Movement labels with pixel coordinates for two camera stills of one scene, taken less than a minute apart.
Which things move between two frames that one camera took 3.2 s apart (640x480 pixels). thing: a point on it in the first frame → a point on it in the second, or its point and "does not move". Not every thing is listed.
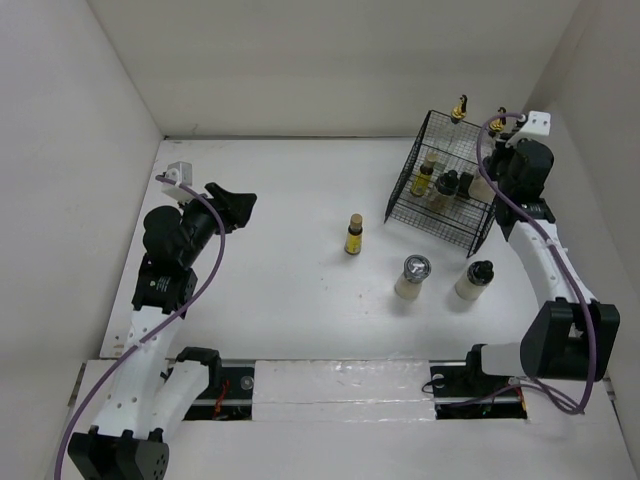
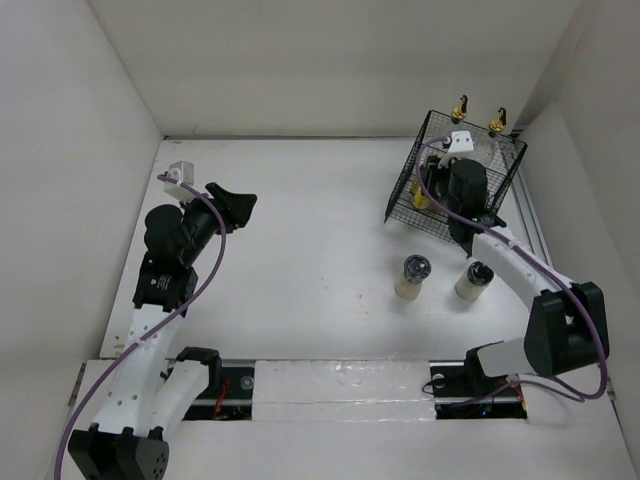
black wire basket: (445, 191) does not move
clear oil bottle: (458, 114) does not move
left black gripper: (238, 210) does not move
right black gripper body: (503, 179) → (437, 181)
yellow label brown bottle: (354, 235) → (420, 201)
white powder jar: (474, 282) does not move
